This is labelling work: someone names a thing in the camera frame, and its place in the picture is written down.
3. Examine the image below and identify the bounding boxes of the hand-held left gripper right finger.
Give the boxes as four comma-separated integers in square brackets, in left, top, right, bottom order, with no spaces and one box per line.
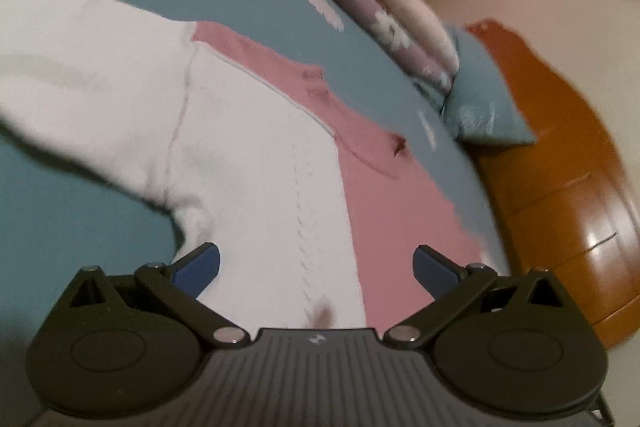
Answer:
[384,244,569,350]

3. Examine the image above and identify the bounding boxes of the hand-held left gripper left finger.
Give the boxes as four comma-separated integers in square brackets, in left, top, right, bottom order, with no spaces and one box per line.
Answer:
[70,242,251,350]

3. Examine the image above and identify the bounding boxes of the pink and white sweater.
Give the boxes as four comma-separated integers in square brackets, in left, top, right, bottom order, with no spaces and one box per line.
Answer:
[0,0,507,334]

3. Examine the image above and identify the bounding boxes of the wooden headboard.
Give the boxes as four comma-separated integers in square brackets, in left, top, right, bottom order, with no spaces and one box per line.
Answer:
[465,19,640,350]

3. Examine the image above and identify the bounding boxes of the blue printed pillow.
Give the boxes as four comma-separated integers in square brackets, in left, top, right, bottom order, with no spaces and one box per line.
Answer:
[440,27,539,148]

